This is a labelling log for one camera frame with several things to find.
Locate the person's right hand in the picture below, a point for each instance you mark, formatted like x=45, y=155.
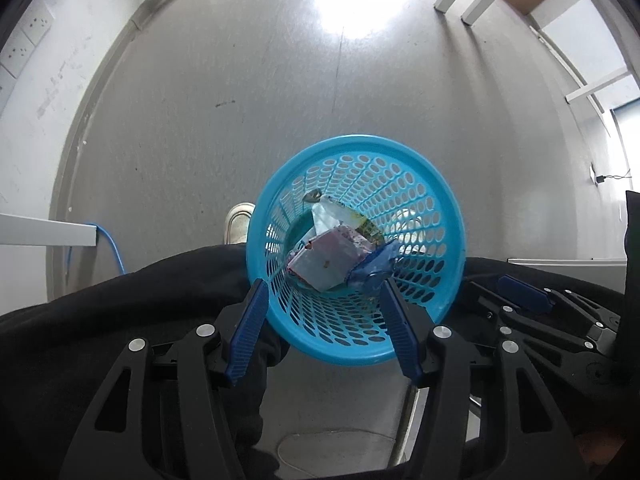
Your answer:
x=600, y=452

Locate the person's black pants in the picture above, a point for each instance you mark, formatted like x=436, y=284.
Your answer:
x=100, y=300

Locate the blue plastic mesh basket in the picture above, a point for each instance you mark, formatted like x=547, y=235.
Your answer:
x=430, y=195

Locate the red snack packet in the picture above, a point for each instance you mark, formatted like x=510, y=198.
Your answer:
x=325, y=260

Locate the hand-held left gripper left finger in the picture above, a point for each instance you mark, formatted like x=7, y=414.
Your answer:
x=247, y=330

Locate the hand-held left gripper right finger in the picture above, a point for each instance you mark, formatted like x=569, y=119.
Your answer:
x=402, y=330

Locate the blue snack packet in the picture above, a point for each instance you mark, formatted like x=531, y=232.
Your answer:
x=372, y=270

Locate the metal chair leg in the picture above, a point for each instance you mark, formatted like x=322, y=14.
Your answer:
x=406, y=435

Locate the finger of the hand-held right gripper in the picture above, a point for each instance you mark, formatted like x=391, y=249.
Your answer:
x=530, y=327
x=525, y=294

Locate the white table frame bar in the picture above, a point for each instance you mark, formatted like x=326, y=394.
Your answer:
x=45, y=230

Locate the white wall outlet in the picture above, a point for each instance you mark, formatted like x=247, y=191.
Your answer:
x=15, y=57
x=37, y=22

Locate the person's white shoe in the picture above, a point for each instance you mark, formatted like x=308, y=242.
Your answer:
x=239, y=222

